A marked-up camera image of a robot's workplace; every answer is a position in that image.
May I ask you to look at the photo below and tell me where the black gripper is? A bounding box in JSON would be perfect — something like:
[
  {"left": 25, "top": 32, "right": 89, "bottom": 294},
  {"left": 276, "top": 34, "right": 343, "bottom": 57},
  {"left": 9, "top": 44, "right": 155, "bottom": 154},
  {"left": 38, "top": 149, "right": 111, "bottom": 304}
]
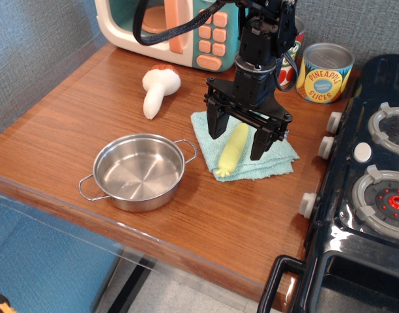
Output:
[{"left": 204, "top": 60, "right": 293, "bottom": 161}]

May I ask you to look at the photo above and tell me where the yellow-green plush spoon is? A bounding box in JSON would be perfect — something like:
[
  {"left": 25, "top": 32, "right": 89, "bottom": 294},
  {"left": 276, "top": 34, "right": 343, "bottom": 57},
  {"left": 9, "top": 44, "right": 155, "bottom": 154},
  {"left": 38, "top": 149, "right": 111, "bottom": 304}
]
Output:
[{"left": 215, "top": 123, "right": 249, "bottom": 177}]

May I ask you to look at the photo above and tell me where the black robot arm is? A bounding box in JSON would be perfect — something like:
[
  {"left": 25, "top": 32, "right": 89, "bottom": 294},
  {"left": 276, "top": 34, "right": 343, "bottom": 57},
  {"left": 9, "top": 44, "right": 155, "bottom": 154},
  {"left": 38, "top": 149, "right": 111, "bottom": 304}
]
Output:
[{"left": 205, "top": 1, "right": 298, "bottom": 160}]

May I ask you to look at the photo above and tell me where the light blue folded cloth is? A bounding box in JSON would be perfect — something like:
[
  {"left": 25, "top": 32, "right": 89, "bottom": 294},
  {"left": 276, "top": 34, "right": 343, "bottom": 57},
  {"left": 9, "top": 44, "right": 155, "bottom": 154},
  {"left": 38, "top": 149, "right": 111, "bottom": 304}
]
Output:
[{"left": 190, "top": 112, "right": 299, "bottom": 182}]

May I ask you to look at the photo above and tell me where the tomato sauce can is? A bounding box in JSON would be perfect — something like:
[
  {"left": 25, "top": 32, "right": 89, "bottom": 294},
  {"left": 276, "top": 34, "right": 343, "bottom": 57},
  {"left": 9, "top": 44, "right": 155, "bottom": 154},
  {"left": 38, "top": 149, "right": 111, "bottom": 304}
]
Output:
[{"left": 278, "top": 16, "right": 306, "bottom": 89}]

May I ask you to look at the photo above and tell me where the teal toy microwave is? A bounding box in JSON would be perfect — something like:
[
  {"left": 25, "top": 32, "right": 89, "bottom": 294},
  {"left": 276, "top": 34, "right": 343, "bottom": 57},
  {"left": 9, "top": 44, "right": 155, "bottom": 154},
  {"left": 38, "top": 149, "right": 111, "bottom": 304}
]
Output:
[{"left": 94, "top": 0, "right": 249, "bottom": 73}]

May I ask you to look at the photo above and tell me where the white plush mushroom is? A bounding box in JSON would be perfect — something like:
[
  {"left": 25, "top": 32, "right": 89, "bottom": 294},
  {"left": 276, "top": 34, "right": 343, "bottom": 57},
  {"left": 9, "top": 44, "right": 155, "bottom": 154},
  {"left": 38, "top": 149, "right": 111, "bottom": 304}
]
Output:
[{"left": 142, "top": 64, "right": 181, "bottom": 120}]

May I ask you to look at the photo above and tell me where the pineapple slices can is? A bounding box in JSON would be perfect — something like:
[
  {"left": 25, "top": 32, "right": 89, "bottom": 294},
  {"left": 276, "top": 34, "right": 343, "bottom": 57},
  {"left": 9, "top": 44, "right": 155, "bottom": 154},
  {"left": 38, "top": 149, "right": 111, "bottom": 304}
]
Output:
[{"left": 296, "top": 42, "right": 355, "bottom": 104}]

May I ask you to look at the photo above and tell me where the stainless steel pot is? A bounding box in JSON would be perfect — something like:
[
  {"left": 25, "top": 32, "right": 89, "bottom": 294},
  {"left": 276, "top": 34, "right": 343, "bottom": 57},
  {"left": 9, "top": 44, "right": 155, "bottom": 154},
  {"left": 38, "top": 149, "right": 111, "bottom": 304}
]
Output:
[{"left": 78, "top": 134, "right": 198, "bottom": 213}]

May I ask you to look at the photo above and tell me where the black toy stove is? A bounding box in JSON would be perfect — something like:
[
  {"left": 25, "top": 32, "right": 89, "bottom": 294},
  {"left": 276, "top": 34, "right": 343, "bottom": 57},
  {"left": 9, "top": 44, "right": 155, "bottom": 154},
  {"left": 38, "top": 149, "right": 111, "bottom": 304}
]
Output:
[{"left": 258, "top": 54, "right": 399, "bottom": 312}]

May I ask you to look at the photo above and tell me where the orange plush toy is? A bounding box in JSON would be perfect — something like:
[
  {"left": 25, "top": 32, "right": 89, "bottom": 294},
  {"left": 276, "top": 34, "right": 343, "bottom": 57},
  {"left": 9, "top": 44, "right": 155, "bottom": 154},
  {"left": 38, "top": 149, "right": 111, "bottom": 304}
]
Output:
[{"left": 0, "top": 303, "right": 16, "bottom": 313}]

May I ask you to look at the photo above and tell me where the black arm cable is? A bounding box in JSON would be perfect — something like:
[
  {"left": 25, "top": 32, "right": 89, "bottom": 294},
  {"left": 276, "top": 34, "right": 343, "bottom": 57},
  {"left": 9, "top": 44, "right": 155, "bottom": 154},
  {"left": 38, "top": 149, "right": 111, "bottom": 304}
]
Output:
[{"left": 132, "top": 0, "right": 228, "bottom": 47}]

